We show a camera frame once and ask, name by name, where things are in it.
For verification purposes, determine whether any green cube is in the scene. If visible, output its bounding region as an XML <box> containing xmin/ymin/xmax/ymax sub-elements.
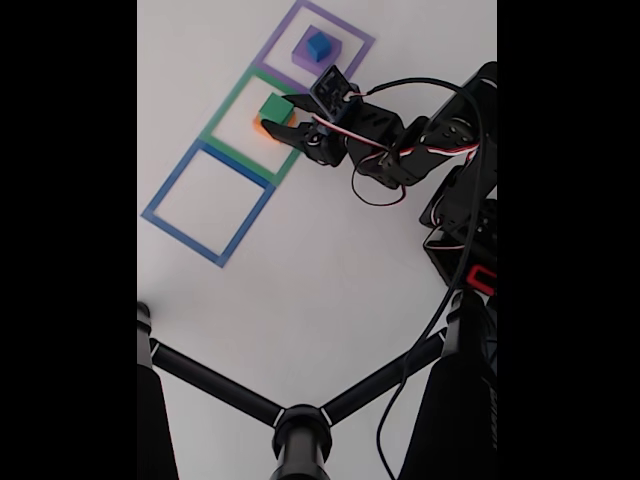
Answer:
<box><xmin>258</xmin><ymin>93</ymin><xmax>295</xmax><ymax>126</ymax></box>

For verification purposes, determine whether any orange block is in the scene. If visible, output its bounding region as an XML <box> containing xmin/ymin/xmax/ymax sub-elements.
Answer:
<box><xmin>252</xmin><ymin>112</ymin><xmax>299</xmax><ymax>145</ymax></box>

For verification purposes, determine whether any small blue cube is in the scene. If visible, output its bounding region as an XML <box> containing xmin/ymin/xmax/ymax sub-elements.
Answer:
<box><xmin>305</xmin><ymin>32</ymin><xmax>334</xmax><ymax>62</ymax></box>

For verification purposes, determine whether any purple tape square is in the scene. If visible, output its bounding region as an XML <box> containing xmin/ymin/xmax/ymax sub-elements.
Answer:
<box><xmin>253</xmin><ymin>0</ymin><xmax>376</xmax><ymax>101</ymax></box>

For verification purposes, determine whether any large purple block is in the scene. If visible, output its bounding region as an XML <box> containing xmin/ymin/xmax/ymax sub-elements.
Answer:
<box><xmin>290</xmin><ymin>24</ymin><xmax>344</xmax><ymax>71</ymax></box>

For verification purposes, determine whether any green tape square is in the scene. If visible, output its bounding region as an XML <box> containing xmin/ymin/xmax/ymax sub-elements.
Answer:
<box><xmin>199</xmin><ymin>63</ymin><xmax>321</xmax><ymax>187</ymax></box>

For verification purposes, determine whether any blue tape square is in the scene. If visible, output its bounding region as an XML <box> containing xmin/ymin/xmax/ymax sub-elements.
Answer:
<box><xmin>141</xmin><ymin>139</ymin><xmax>276</xmax><ymax>269</ymax></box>

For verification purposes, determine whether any red clamp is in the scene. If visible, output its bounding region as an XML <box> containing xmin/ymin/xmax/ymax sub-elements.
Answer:
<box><xmin>465</xmin><ymin>266</ymin><xmax>498</xmax><ymax>297</ymax></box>

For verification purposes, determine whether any black tripod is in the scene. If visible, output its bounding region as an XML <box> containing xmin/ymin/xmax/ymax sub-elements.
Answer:
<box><xmin>137</xmin><ymin>299</ymin><xmax>498</xmax><ymax>480</ymax></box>

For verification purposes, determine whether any red white servo cable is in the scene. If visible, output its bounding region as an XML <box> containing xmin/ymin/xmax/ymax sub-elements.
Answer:
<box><xmin>422</xmin><ymin>224</ymin><xmax>469</xmax><ymax>252</ymax></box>
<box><xmin>309</xmin><ymin>113</ymin><xmax>481</xmax><ymax>164</ymax></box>

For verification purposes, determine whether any blue camera circuit board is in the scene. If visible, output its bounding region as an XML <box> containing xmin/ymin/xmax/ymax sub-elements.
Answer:
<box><xmin>308</xmin><ymin>64</ymin><xmax>362</xmax><ymax>124</ymax></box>

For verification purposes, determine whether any thin black looped cable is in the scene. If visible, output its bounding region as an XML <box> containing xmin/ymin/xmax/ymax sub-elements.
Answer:
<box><xmin>350</xmin><ymin>157</ymin><xmax>406</xmax><ymax>207</ymax></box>

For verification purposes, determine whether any long black cable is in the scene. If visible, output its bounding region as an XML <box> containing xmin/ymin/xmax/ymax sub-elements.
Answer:
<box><xmin>367</xmin><ymin>77</ymin><xmax>490</xmax><ymax>480</ymax></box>

